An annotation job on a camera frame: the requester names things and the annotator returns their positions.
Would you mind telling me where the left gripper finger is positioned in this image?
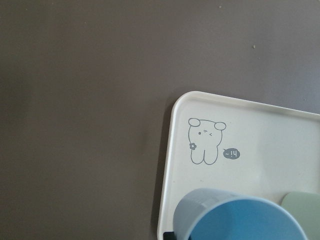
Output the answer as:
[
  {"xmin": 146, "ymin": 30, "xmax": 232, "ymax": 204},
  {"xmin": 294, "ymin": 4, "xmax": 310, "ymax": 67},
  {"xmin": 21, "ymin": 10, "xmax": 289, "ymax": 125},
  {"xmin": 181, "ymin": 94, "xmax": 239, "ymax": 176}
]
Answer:
[{"xmin": 163, "ymin": 231, "xmax": 177, "ymax": 240}]

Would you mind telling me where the green cup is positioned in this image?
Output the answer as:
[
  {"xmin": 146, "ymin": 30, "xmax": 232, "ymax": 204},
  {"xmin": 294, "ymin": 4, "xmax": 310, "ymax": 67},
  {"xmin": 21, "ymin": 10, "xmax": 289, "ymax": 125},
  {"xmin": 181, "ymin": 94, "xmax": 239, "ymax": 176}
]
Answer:
[{"xmin": 280, "ymin": 191, "xmax": 320, "ymax": 228}]

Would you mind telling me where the cream rabbit tray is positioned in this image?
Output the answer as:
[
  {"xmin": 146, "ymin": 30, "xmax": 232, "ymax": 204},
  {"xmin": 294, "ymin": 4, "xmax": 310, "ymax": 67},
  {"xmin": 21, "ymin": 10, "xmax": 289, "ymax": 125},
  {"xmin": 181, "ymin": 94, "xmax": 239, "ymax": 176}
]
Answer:
[{"xmin": 157, "ymin": 91, "xmax": 320, "ymax": 240}]

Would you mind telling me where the blue cup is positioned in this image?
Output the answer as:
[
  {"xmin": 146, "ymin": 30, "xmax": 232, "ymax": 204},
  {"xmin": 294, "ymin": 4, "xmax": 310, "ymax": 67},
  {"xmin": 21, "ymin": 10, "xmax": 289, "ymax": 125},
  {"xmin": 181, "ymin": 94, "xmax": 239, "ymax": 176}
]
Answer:
[{"xmin": 173, "ymin": 188, "xmax": 308, "ymax": 240}]

